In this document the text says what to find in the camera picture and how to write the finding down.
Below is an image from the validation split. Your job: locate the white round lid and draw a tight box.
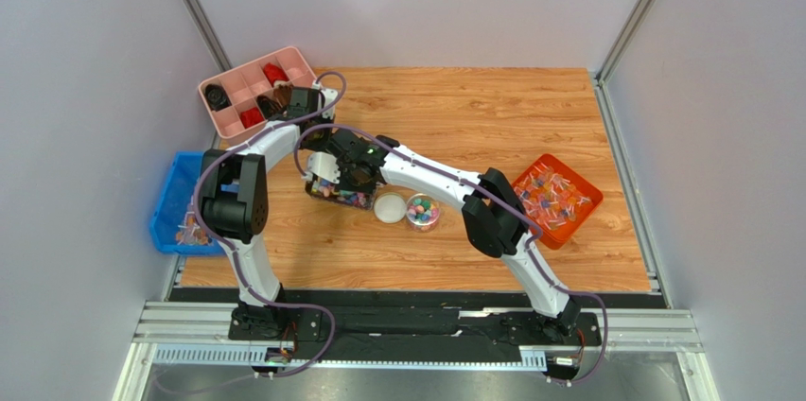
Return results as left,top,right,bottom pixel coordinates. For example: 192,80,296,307
373,193,407,224

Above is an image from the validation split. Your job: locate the square tin of star candies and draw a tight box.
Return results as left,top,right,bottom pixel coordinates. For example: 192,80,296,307
305,175,385,211

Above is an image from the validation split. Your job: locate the clear plastic cup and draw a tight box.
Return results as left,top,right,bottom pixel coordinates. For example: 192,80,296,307
405,193,441,232

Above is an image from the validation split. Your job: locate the blue plastic bin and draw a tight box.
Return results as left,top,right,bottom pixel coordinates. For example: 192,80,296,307
149,151,225,257

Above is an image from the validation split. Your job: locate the orange tray of candies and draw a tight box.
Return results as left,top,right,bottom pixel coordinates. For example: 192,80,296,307
511,153,604,250

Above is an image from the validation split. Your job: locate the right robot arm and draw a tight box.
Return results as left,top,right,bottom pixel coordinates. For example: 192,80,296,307
324,126,581,336

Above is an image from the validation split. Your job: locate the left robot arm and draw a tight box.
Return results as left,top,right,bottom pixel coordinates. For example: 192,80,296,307
191,83,344,340

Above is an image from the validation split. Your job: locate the pink compartment tray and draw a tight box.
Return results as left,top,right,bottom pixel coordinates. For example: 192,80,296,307
198,46,316,146

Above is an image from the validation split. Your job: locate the black chocolate in tray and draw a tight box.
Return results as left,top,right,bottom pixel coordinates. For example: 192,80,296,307
203,83,232,113

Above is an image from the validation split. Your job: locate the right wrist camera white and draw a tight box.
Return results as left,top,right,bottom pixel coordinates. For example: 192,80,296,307
306,151,341,184

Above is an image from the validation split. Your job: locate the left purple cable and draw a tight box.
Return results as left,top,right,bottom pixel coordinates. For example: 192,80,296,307
191,71,348,380

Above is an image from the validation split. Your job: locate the purple cable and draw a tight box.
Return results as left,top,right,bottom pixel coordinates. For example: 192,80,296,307
292,122,609,386
191,71,348,380

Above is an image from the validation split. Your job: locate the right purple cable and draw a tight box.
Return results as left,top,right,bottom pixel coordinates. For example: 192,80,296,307
292,122,609,386

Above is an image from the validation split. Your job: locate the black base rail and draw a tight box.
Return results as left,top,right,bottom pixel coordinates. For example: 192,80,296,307
133,290,703,371

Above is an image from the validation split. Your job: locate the left aluminium frame post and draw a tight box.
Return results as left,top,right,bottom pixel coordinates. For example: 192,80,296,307
183,0,233,72

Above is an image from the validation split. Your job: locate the aluminium frame post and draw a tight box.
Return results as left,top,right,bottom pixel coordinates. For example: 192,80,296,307
183,0,233,72
595,0,657,86

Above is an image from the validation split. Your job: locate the right aluminium frame post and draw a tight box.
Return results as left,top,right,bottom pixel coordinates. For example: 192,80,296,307
595,0,657,86

